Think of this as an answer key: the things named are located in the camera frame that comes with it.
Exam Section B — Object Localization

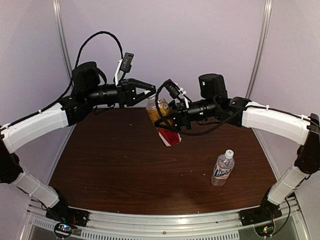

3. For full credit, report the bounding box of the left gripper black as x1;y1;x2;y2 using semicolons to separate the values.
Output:
84;77;157;108

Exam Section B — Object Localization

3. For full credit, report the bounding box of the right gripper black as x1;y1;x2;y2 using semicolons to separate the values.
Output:
153;98;218;133

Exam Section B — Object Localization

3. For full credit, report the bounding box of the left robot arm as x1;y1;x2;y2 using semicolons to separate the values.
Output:
0;60;156;222

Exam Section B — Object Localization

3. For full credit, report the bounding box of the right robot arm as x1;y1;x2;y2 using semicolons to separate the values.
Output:
154;73;320;221

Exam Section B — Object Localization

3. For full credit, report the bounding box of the clear water bottle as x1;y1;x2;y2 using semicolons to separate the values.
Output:
211;149;235;186

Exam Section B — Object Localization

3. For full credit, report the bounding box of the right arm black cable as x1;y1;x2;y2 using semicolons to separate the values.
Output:
154;83;243;137

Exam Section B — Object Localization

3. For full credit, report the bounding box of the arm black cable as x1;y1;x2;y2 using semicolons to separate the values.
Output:
154;83;243;137
37;30;125;116

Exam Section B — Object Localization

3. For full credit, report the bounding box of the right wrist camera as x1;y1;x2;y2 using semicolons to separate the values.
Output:
164;79;192;109

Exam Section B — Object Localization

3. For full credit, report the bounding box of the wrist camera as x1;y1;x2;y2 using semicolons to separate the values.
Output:
114;52;134;85
164;79;192;109

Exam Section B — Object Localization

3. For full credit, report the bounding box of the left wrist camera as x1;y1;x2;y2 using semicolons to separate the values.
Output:
114;52;134;85

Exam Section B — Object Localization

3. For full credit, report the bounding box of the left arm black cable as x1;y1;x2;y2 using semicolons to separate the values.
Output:
37;30;125;116

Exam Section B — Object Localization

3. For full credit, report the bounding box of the left aluminium corner post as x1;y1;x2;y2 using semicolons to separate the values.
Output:
52;0;72;78

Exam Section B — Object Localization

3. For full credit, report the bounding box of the aluminium corner post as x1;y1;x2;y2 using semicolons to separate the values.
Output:
245;0;273;99
52;0;72;78

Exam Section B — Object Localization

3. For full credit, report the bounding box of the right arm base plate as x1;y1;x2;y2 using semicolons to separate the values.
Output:
239;207;282;238

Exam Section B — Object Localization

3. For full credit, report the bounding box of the front aluminium rail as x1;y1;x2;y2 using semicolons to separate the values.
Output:
24;197;308;240

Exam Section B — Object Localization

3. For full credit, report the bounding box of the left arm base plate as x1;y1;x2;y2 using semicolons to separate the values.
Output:
45;207;90;239

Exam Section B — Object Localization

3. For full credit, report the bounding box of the right aluminium corner post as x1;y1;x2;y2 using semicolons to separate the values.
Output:
245;0;273;99

